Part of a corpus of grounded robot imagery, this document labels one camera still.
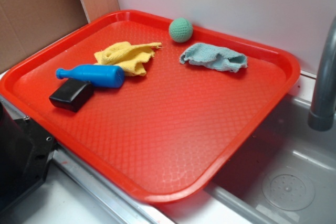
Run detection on light blue cloth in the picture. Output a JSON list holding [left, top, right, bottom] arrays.
[[179, 42, 248, 73]]

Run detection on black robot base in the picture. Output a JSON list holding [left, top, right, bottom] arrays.
[[1, 105, 56, 212]]

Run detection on yellow cloth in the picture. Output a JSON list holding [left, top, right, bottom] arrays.
[[93, 41, 162, 77]]

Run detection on red plastic tray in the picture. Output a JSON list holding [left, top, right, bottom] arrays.
[[1, 10, 300, 204]]

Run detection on blue plastic toy bottle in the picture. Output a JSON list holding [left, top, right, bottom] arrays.
[[56, 65, 125, 88]]

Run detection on green textured ball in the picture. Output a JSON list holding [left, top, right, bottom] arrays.
[[169, 17, 193, 43]]

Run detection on black rectangular block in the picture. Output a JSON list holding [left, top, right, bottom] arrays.
[[49, 78, 94, 112]]

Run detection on grey sink basin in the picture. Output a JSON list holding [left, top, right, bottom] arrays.
[[160, 95, 336, 224]]

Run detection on round sink drain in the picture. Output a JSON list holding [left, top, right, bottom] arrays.
[[262, 168, 315, 211]]

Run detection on grey metal faucet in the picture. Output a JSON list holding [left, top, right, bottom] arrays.
[[308, 19, 335, 131]]

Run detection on brown cardboard panel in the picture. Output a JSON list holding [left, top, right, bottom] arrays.
[[1, 0, 119, 72]]

